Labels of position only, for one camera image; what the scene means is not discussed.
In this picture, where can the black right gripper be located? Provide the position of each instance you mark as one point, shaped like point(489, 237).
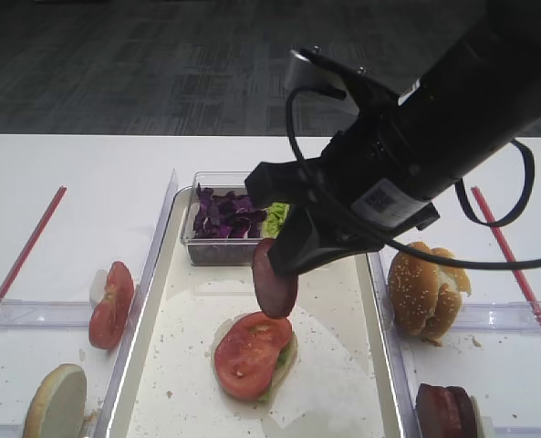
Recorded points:
point(314, 234)

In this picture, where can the round sausage meat slice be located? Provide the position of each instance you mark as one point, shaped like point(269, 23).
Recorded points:
point(275, 295)

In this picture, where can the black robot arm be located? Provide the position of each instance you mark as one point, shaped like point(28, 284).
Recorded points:
point(483, 91)

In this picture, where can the green lettuce leaves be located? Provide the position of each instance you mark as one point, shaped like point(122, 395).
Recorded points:
point(276, 215)

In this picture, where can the lettuce under tomato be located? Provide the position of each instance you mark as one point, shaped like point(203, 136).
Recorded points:
point(285, 361)

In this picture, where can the tomato slice on bun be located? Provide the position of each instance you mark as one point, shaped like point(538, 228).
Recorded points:
point(247, 358)

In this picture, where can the standing tomato slices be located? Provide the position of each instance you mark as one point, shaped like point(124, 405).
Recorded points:
point(110, 315)

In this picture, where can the white pusher block tomato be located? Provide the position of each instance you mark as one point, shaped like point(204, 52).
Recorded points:
point(97, 287)

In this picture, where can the stack of meat slices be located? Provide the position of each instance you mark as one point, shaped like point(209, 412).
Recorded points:
point(445, 412)

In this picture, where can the white pusher block meat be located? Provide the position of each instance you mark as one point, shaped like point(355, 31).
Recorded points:
point(484, 424)

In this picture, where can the clear plastic salad container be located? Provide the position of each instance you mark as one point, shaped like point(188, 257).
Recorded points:
point(217, 252)

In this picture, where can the purple cabbage leaves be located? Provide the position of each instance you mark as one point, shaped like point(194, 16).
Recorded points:
point(228, 215)

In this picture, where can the bottom bun on tray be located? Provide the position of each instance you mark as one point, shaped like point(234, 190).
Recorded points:
point(222, 330)

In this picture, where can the sesame burger buns right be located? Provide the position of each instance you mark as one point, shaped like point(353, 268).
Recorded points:
point(426, 298)

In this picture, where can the white rectangular serving tray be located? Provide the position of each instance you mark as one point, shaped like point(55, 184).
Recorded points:
point(171, 389)

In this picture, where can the right clear acrylic divider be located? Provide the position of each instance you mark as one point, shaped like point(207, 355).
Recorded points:
point(396, 404)

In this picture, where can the upper right acrylic holder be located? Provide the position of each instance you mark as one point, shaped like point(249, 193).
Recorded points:
point(513, 317)

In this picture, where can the acrylic holder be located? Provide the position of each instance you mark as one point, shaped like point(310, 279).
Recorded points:
point(29, 314)
point(513, 317)
point(517, 432)

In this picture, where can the left red strip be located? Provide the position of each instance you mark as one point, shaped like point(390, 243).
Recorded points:
point(31, 242)

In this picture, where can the lower right acrylic holder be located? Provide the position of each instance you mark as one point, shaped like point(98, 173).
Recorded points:
point(517, 432)

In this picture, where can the standing bun half left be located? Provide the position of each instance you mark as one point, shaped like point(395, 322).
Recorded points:
point(57, 408)

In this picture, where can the upper left acrylic holder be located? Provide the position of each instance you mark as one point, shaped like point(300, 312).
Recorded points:
point(29, 314)

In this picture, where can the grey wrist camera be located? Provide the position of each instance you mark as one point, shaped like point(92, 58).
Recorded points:
point(308, 68)

